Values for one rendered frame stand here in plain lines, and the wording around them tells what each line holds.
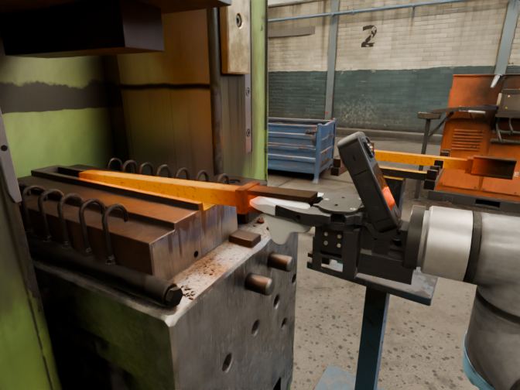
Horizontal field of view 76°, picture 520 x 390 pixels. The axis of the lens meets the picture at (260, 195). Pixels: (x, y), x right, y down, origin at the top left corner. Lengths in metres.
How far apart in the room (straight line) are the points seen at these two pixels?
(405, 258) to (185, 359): 0.28
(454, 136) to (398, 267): 3.50
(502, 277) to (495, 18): 7.66
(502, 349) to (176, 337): 0.33
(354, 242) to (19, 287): 0.41
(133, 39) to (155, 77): 0.33
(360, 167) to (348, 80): 7.94
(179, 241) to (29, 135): 0.50
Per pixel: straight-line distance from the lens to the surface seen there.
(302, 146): 4.21
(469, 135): 3.88
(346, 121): 8.34
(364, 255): 0.42
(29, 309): 0.55
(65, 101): 0.92
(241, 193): 0.44
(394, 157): 0.94
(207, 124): 0.77
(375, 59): 8.16
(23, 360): 0.58
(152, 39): 0.56
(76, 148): 0.93
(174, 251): 0.47
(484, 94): 3.87
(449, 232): 0.38
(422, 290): 0.87
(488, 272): 0.39
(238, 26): 0.81
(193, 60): 0.79
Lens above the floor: 1.16
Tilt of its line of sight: 18 degrees down
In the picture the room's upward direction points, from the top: straight up
